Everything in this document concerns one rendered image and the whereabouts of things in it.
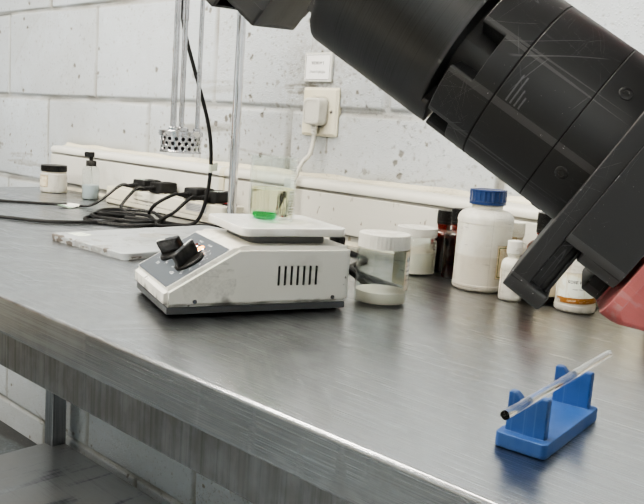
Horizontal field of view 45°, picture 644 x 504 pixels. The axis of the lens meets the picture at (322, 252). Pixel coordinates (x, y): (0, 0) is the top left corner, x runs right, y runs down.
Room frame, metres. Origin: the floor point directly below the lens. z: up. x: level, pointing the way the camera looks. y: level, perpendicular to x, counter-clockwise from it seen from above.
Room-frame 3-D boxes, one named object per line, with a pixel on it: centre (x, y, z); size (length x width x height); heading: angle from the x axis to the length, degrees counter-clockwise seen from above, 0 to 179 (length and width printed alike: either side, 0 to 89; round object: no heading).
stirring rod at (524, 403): (0.51, -0.17, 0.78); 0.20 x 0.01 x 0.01; 143
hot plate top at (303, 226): (0.84, 0.05, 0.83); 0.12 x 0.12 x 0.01; 27
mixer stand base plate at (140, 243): (1.18, 0.23, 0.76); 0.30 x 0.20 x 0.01; 138
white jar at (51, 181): (1.83, 0.65, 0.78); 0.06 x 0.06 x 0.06
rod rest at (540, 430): (0.49, -0.16, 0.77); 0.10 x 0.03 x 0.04; 143
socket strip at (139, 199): (1.57, 0.32, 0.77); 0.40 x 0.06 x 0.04; 48
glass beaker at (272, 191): (0.83, 0.06, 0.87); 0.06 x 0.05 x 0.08; 164
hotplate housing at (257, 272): (0.83, 0.08, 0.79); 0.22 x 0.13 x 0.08; 117
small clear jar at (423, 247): (1.08, -0.13, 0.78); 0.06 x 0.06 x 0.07
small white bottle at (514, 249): (0.93, -0.23, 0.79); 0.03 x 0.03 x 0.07
